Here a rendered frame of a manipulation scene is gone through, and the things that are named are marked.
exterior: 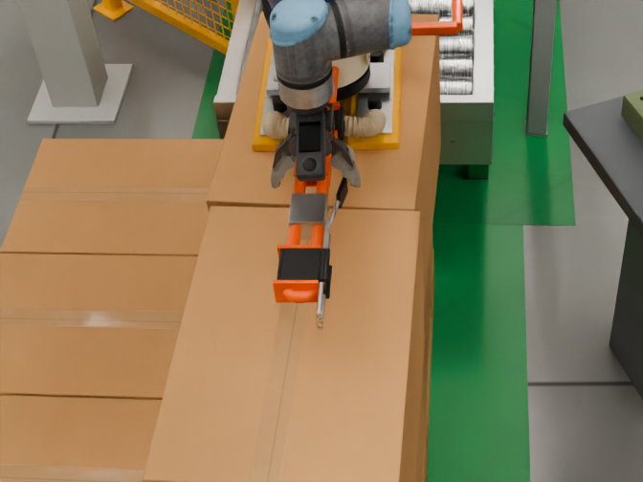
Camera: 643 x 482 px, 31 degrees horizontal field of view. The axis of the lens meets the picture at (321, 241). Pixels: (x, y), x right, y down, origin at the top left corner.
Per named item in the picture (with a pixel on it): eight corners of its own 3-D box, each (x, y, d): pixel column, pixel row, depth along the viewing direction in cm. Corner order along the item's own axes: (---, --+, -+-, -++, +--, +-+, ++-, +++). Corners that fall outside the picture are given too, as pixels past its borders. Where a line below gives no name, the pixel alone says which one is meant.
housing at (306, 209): (292, 210, 206) (289, 192, 203) (330, 210, 205) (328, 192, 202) (288, 240, 201) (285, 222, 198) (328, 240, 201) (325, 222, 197)
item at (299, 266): (279, 264, 197) (277, 244, 194) (323, 264, 197) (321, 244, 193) (276, 302, 192) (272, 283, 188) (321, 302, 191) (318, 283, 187)
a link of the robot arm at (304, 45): (338, 18, 176) (273, 31, 175) (343, 83, 185) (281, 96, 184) (323, -16, 183) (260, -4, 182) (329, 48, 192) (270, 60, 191)
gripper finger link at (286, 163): (277, 169, 209) (303, 137, 203) (274, 192, 205) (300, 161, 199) (261, 162, 208) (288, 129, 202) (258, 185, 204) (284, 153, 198)
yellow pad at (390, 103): (356, 42, 253) (354, 24, 249) (402, 41, 252) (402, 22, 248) (347, 150, 230) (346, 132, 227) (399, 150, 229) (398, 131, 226)
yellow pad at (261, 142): (268, 45, 255) (266, 26, 251) (314, 43, 254) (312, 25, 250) (252, 152, 232) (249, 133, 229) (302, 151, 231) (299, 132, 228)
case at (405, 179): (279, 142, 293) (260, 10, 264) (440, 147, 287) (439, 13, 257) (234, 331, 253) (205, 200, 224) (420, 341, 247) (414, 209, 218)
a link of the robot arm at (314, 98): (330, 89, 184) (270, 90, 185) (333, 113, 188) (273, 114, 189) (334, 54, 190) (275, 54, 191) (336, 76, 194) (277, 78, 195)
